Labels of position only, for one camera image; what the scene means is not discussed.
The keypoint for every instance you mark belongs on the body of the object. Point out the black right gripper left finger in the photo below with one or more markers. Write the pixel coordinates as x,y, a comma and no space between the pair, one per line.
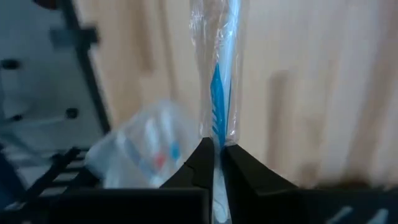
155,205

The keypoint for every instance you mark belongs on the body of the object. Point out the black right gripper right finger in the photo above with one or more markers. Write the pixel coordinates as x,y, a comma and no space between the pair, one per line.
280,205

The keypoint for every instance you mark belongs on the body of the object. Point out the red toothbrush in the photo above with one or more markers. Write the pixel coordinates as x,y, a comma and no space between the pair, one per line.
160,160

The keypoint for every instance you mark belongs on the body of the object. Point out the blue toothbrush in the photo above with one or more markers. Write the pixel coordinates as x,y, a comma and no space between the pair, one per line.
219,93
174,151

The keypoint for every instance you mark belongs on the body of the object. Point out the white plastic bin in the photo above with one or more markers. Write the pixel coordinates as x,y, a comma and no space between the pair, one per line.
124,149

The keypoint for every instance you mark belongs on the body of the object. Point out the black slotted mounting plate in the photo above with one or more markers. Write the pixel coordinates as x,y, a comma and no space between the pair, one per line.
59,168

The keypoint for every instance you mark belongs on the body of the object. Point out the black table frame rail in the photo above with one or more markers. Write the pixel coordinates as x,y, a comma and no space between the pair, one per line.
93,93

